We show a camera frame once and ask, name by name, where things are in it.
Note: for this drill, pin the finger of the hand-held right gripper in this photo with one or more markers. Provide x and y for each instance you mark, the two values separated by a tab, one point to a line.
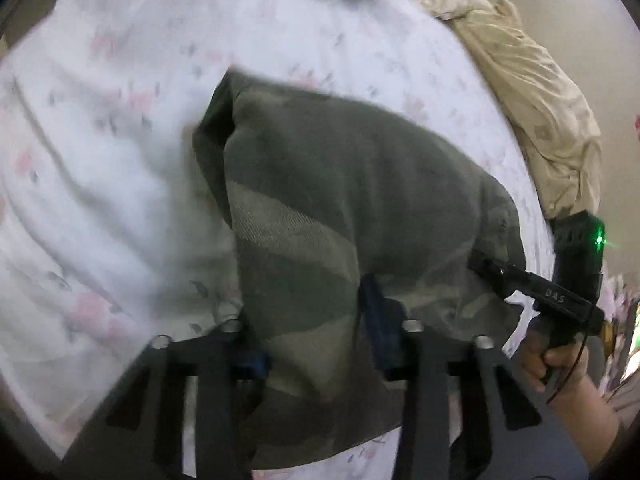
500	272

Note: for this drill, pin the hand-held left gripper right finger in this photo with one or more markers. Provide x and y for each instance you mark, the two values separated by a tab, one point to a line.
385	340

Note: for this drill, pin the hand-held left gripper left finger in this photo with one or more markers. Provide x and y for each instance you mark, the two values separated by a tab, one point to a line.
252	362

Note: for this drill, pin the person's right forearm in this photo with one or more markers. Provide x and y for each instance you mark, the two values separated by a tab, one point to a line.
585	425

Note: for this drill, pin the person's right hand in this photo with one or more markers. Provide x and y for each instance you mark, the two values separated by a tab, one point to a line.
537	355

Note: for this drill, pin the cream duvet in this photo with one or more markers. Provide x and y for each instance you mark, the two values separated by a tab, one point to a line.
540	110

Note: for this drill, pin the white floral bed sheet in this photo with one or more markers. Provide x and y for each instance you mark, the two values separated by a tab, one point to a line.
125	110

